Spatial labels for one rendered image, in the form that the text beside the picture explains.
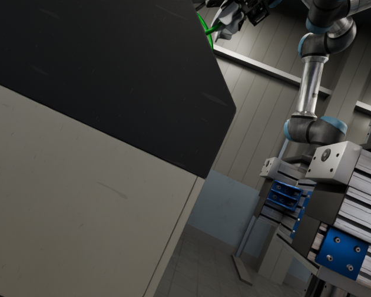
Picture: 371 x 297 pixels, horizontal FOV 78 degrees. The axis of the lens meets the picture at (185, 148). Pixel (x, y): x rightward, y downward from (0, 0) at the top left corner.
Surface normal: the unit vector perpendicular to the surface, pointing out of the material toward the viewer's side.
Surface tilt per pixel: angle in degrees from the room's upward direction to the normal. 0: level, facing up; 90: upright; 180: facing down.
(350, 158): 90
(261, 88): 90
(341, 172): 90
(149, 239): 90
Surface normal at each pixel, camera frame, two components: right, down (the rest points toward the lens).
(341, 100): -0.07, -0.11
